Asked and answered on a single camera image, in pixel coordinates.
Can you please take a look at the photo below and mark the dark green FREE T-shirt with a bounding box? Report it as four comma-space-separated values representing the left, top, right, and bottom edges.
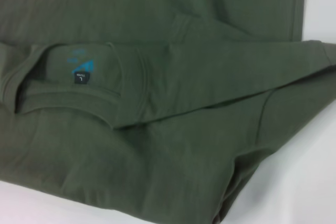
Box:
0, 0, 336, 224

